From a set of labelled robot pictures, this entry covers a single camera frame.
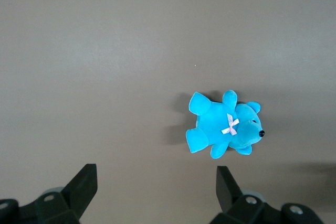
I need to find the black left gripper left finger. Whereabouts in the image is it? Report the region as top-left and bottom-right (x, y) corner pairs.
(0, 163), (99, 224)

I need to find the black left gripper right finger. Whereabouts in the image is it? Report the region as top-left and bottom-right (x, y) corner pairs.
(209, 165), (326, 224)

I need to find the blue teddy bear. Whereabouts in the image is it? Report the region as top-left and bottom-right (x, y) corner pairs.
(185, 89), (266, 160)

